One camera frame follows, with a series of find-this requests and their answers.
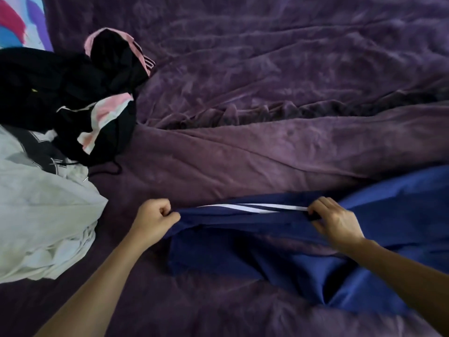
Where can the person's left hand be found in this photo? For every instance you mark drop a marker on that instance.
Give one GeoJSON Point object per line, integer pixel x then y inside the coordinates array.
{"type": "Point", "coordinates": [150, 221]}

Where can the person's right hand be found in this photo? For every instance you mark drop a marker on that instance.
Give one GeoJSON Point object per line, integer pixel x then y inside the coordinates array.
{"type": "Point", "coordinates": [338, 222]}

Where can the person's left thumb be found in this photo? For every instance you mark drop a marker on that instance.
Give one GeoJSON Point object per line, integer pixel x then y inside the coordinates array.
{"type": "Point", "coordinates": [172, 218]}

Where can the person's right thumb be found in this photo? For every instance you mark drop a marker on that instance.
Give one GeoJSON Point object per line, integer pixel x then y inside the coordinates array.
{"type": "Point", "coordinates": [318, 226]}

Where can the blue white-striped track pants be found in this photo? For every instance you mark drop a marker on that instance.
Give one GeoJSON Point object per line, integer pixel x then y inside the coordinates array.
{"type": "Point", "coordinates": [315, 249]}

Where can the person's left forearm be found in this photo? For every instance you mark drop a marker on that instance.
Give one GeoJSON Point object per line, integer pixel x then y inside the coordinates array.
{"type": "Point", "coordinates": [96, 287]}

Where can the person's right forearm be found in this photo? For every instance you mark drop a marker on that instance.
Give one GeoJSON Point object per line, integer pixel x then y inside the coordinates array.
{"type": "Point", "coordinates": [403, 277]}

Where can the white grey garment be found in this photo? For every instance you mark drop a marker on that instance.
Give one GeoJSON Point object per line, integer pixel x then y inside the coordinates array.
{"type": "Point", "coordinates": [42, 214]}

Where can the purple plush blanket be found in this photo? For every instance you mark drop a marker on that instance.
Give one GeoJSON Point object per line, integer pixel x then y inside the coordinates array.
{"type": "Point", "coordinates": [263, 101]}

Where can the black pink garment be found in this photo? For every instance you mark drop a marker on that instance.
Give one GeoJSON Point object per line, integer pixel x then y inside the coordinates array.
{"type": "Point", "coordinates": [108, 94]}

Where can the colourful patterned cloth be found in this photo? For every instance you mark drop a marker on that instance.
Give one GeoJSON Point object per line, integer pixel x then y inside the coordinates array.
{"type": "Point", "coordinates": [21, 20]}

